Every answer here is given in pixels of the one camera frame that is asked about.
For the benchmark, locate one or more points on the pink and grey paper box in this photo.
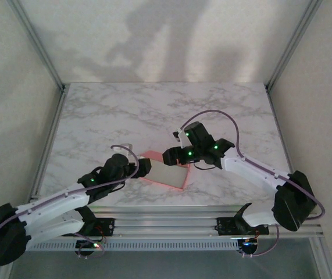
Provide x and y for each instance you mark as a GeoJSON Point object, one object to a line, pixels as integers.
{"type": "Point", "coordinates": [168, 175]}

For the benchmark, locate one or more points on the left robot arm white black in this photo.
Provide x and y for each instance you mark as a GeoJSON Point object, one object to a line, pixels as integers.
{"type": "Point", "coordinates": [52, 206]}

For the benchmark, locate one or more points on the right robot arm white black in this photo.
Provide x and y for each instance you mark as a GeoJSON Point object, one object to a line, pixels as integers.
{"type": "Point", "coordinates": [250, 171]}

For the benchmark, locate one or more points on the aluminium mounting rails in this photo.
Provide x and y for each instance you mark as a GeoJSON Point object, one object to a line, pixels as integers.
{"type": "Point", "coordinates": [165, 221]}

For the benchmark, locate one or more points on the controller board with green light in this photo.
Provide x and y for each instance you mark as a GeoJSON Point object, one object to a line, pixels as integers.
{"type": "Point", "coordinates": [87, 245]}

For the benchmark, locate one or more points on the controller board with blue light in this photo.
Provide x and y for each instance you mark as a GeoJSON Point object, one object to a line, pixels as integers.
{"type": "Point", "coordinates": [250, 245]}

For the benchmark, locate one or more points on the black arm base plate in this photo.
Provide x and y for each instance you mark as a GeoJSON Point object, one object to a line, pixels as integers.
{"type": "Point", "coordinates": [107, 225]}
{"type": "Point", "coordinates": [226, 225]}

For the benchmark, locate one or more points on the aluminium side rail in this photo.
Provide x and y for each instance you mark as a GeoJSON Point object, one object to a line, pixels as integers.
{"type": "Point", "coordinates": [283, 145]}
{"type": "Point", "coordinates": [47, 145]}

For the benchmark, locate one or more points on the aluminium frame post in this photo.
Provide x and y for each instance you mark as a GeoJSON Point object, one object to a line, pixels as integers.
{"type": "Point", "coordinates": [37, 43]}
{"type": "Point", "coordinates": [293, 43]}

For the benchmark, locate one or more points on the aluminium frame leg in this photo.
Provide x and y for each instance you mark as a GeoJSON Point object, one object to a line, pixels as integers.
{"type": "Point", "coordinates": [324, 261]}
{"type": "Point", "coordinates": [1, 273]}

